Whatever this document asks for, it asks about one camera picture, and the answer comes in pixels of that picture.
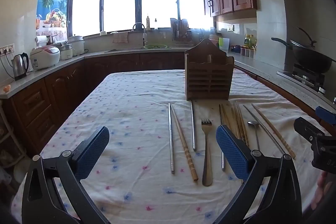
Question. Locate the green colander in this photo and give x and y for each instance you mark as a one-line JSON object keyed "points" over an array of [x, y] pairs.
{"points": [[155, 46]]}

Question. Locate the steel electric kettle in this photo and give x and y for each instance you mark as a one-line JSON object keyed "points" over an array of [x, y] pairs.
{"points": [[19, 65]]}

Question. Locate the paper towel roll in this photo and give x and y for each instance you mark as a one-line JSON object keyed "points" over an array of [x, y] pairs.
{"points": [[42, 40]]}

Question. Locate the metal spoon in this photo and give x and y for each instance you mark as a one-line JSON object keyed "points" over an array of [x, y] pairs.
{"points": [[253, 124]]}

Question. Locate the person's right hand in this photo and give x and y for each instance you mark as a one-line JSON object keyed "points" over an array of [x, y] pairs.
{"points": [[319, 192]]}

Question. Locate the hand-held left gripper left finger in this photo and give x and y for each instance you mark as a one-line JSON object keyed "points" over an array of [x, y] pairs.
{"points": [[92, 153]]}

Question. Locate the pink dish towel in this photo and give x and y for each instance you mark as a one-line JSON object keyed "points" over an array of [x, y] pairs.
{"points": [[120, 37]]}

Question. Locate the white star-print tablecloth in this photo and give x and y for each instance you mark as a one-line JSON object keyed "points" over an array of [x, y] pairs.
{"points": [[136, 108]]}

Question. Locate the wall power strip socket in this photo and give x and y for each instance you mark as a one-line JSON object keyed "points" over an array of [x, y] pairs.
{"points": [[7, 48]]}

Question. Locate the wall switch plate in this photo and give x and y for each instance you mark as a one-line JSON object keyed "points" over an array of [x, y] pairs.
{"points": [[230, 28]]}

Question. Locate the dark blue container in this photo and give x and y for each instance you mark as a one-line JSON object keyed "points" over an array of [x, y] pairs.
{"points": [[236, 49]]}

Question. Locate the metal fork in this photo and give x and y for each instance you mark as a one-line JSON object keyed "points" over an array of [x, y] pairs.
{"points": [[206, 150]]}

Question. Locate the tropical fruit wall poster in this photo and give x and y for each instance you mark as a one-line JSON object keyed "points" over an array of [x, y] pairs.
{"points": [[52, 1]]}

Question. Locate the small white steamer pot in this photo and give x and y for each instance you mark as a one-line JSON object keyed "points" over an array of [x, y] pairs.
{"points": [[65, 52]]}

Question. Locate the metal chopstick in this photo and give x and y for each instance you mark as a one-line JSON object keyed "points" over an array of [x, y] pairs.
{"points": [[193, 129], [258, 123], [221, 115], [171, 140]]}

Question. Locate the yellow oil bottles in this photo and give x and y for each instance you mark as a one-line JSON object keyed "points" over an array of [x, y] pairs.
{"points": [[250, 40]]}

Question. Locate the red and white rice cooker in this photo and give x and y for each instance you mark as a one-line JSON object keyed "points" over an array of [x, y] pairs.
{"points": [[43, 56]]}

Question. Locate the green and white pitcher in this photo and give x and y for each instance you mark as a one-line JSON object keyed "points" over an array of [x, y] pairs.
{"points": [[224, 43]]}

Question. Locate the wooden utensil holder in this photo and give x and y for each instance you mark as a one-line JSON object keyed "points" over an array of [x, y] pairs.
{"points": [[208, 77]]}

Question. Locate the tall yellow bottle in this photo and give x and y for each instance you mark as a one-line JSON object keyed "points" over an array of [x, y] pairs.
{"points": [[148, 23]]}

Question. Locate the wooden chopstick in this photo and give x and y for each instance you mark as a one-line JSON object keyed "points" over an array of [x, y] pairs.
{"points": [[273, 129], [237, 116], [229, 117], [241, 123], [225, 113], [183, 145]]}

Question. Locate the black wok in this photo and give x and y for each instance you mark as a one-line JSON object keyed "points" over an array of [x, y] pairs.
{"points": [[312, 58]]}

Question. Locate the wooden base cabinets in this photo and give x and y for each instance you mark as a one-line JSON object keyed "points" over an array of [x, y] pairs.
{"points": [[65, 82]]}

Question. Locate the gas stove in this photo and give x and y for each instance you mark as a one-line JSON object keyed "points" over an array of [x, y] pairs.
{"points": [[307, 78]]}

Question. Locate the small orange object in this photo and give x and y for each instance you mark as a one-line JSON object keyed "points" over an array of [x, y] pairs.
{"points": [[7, 88]]}

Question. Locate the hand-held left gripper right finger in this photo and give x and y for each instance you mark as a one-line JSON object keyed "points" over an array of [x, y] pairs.
{"points": [[232, 153]]}

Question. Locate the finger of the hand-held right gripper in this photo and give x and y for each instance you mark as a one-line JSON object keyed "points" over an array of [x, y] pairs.
{"points": [[326, 115], [309, 130]]}

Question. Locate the row of spice jars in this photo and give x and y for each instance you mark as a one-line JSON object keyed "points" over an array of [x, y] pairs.
{"points": [[247, 52]]}

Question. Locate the chrome kitchen faucet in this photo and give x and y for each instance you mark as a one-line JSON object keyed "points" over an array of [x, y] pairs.
{"points": [[143, 29]]}

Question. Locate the small white bowl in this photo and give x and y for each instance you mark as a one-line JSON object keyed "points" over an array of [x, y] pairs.
{"points": [[103, 33]]}

